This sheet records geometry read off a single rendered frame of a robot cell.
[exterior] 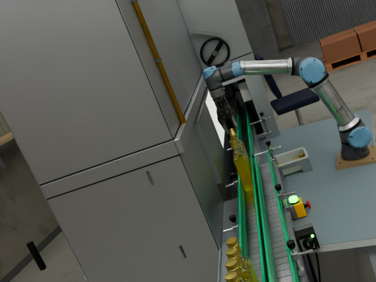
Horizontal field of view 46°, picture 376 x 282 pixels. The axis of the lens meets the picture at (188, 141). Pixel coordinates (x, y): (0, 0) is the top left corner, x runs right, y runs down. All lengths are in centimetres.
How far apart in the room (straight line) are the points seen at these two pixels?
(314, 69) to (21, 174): 390
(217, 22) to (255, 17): 895
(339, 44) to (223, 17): 509
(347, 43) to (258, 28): 440
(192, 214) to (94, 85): 63
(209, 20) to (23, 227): 321
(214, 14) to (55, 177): 181
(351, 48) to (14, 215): 590
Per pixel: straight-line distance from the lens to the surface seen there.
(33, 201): 545
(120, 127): 172
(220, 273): 175
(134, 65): 165
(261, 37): 1213
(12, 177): 530
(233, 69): 223
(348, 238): 196
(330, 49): 815
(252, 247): 183
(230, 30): 322
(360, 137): 238
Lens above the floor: 180
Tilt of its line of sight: 15 degrees down
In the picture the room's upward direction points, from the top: 22 degrees counter-clockwise
